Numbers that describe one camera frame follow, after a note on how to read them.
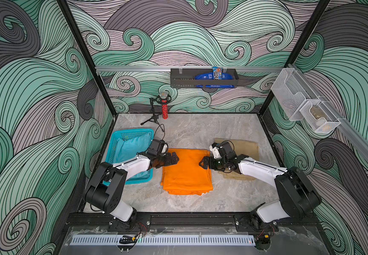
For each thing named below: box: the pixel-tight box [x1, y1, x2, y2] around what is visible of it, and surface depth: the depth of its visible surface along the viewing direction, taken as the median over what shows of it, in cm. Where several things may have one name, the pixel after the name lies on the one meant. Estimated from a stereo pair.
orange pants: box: [160, 148, 214, 196], surface depth 87 cm
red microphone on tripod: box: [140, 90, 172, 133], surface depth 102 cm
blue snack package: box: [194, 66, 236, 89], surface depth 94 cm
